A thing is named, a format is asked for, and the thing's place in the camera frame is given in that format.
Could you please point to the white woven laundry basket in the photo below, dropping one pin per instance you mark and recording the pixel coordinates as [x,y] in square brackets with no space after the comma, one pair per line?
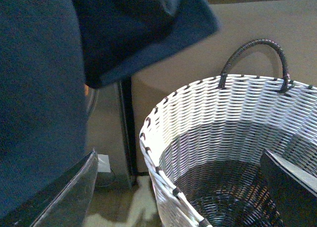
[202,146]

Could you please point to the dark navy blue garment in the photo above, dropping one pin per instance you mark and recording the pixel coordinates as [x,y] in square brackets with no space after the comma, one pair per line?
[50,50]

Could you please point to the grey front-load washing machine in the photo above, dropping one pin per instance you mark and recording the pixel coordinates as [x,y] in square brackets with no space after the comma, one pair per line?
[110,131]

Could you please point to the white paper label tag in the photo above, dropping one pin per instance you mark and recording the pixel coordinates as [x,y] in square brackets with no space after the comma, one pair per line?
[103,164]

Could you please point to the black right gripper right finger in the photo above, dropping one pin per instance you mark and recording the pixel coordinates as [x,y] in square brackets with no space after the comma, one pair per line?
[293,190]

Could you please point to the black basket handle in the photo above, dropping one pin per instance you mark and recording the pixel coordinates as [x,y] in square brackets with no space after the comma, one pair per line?
[263,47]

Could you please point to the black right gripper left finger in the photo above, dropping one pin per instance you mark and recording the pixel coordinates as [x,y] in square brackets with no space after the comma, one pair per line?
[63,203]

